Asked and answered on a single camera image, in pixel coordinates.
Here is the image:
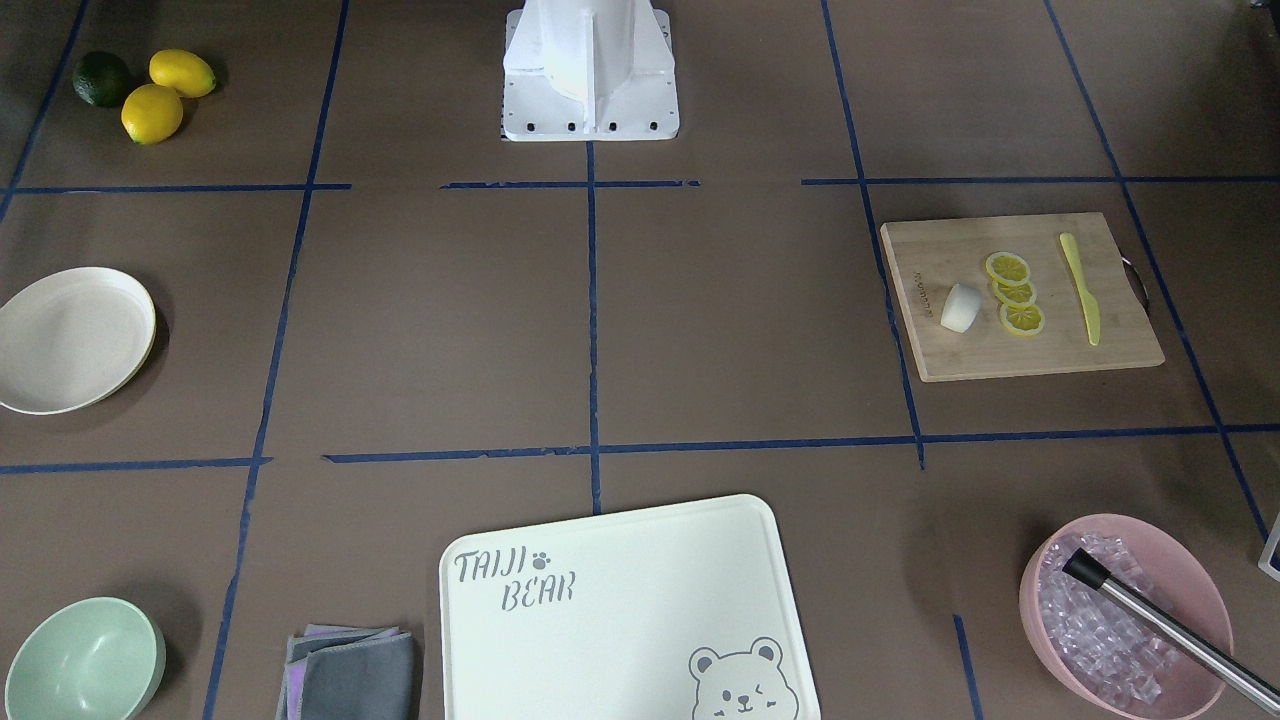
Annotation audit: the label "white steamed bun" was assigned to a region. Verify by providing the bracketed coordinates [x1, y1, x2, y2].
[940, 283, 984, 334]

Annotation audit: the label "yellow lemon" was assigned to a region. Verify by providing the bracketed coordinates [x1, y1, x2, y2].
[148, 49, 218, 99]
[120, 85, 184, 145]

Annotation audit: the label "white bear tray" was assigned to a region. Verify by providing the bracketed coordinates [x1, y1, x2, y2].
[439, 495, 820, 719]

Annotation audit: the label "lemon slice middle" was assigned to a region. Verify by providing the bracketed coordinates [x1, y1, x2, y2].
[989, 281, 1038, 307]

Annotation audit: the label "mint green bowl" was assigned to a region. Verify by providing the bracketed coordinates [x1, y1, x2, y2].
[4, 597, 166, 719]

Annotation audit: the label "yellow lemon lower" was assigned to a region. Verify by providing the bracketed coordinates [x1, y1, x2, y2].
[120, 85, 184, 145]

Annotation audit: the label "lemon slice top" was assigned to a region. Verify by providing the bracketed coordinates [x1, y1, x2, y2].
[984, 251, 1030, 287]

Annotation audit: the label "cream round plate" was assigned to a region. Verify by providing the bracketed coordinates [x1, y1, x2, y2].
[1, 266, 157, 415]

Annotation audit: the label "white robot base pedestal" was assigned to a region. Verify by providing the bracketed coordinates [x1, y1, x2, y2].
[500, 1, 681, 142]

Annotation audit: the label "lemon slice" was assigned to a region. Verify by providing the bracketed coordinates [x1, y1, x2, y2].
[989, 281, 1038, 307]
[998, 302, 1046, 337]
[984, 251, 1030, 287]

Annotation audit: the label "white rack corner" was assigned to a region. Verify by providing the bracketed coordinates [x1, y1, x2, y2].
[1257, 516, 1280, 582]

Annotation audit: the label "metal black-tipped stirrer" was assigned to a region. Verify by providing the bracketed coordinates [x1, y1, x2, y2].
[1061, 548, 1279, 716]

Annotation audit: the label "dark green lime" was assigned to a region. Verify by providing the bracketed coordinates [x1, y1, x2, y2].
[70, 51, 134, 108]

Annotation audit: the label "lemon slice bottom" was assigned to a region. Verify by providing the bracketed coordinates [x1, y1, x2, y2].
[998, 302, 1046, 337]

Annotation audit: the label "grey purple folded cloths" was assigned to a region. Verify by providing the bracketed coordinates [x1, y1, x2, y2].
[275, 624, 415, 719]

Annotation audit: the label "wooden cutting board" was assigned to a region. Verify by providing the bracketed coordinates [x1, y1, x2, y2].
[879, 211, 1165, 382]

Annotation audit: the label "yellow lemon upper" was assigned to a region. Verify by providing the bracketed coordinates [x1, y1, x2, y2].
[148, 49, 218, 99]

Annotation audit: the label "yellow plastic knife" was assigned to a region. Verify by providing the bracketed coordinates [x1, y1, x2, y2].
[1059, 232, 1101, 347]

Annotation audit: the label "pink bowl with ice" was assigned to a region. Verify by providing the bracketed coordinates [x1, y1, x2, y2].
[1019, 514, 1235, 719]

